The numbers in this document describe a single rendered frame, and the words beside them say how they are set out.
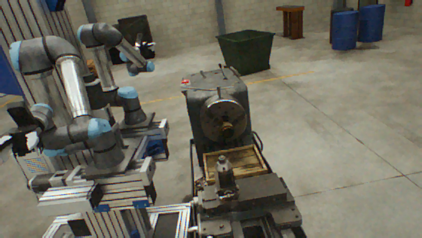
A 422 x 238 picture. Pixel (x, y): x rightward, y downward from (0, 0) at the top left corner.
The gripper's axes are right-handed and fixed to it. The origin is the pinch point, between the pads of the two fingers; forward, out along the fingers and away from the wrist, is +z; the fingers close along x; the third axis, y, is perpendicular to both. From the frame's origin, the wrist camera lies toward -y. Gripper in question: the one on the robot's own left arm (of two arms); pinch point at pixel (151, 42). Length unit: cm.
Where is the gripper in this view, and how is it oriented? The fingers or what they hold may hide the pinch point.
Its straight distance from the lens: 234.0
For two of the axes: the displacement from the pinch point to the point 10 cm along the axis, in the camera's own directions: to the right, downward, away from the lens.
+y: 0.2, 8.8, 4.8
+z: 3.8, -4.5, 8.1
